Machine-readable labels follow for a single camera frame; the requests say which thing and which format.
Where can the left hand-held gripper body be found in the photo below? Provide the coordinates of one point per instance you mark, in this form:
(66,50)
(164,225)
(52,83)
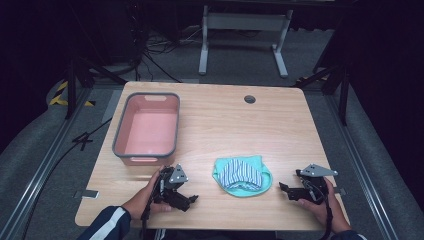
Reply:
(171,186)

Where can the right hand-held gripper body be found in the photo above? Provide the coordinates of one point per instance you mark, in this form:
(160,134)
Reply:
(310,188)

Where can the teal and striped cloth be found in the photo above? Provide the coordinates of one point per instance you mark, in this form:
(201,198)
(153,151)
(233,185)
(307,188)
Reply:
(243,176)

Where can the pink basin with grey rim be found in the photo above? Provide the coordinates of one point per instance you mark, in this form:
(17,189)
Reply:
(150,133)

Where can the person's right hand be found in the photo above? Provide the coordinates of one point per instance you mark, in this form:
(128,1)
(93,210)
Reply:
(325,211)

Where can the person's left hand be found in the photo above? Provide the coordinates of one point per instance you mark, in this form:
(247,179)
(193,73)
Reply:
(141,203)

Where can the person's dark clothing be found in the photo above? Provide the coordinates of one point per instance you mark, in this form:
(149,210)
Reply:
(213,235)

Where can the black tripod stand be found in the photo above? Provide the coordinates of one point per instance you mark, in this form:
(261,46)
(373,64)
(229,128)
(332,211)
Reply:
(76,76)
(338,83)

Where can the yellow and black floor tape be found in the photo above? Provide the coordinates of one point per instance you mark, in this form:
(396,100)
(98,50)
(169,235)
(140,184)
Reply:
(58,96)

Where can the metal table edge bracket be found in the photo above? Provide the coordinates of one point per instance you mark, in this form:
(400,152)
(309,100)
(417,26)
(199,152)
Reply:
(340,191)
(86,194)

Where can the aluminium floor rail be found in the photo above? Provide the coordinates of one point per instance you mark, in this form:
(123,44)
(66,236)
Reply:
(36,180)
(363,173)

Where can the white metal desk frame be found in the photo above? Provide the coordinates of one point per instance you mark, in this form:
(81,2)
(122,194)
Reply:
(245,21)

